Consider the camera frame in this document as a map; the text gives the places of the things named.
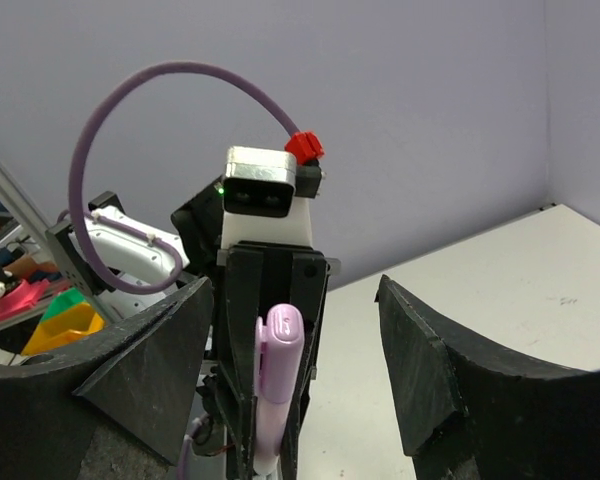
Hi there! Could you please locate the pink highlighter pen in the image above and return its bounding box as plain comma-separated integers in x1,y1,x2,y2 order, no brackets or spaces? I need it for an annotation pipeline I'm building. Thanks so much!
253,304,305,476

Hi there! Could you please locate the yellow green plastic bin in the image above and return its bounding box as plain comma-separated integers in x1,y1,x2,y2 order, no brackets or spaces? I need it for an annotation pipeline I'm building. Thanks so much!
21,288,106,356

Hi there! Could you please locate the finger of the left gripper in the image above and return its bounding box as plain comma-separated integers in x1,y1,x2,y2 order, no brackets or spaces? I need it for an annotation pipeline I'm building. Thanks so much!
279,252,329,480

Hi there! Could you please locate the aluminium frame post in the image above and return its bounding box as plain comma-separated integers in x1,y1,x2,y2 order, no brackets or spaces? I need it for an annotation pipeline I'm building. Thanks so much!
0,163,135,323

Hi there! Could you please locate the pink plastic object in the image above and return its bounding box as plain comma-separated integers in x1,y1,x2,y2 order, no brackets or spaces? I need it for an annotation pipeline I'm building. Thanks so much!
0,280,50,323

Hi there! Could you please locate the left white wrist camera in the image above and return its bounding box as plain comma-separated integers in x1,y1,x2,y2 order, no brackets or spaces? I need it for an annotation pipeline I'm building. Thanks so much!
220,131,324,250

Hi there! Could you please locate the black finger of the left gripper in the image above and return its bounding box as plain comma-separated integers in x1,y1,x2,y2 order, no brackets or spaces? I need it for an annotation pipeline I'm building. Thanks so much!
214,249,263,479

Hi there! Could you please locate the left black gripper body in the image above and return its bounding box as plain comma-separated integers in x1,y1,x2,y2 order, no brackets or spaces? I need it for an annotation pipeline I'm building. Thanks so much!
171,181,320,360

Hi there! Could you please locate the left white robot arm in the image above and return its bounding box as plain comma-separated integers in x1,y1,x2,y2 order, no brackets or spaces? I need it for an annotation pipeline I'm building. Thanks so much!
74,177,337,479

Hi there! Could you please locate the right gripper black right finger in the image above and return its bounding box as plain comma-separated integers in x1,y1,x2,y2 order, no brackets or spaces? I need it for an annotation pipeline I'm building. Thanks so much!
376,277,600,479

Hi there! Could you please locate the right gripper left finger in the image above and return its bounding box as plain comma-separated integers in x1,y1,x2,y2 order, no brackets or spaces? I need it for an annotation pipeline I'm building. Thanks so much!
0,279,213,479

